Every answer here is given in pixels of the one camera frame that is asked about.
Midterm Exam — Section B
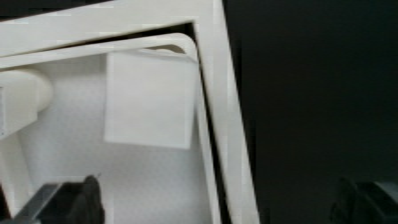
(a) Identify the white square desk top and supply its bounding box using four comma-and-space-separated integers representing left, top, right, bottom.
0, 33, 223, 224

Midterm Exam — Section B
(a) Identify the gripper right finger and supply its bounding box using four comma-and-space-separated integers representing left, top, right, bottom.
331, 178, 398, 224

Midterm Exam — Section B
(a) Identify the white desk leg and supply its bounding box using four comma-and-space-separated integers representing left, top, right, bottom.
105, 49, 200, 149
0, 69, 54, 139

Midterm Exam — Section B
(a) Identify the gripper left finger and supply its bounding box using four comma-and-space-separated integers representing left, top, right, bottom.
13, 175, 105, 224

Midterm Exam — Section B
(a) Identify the white L-shaped fence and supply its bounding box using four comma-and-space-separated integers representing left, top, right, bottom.
0, 0, 260, 224

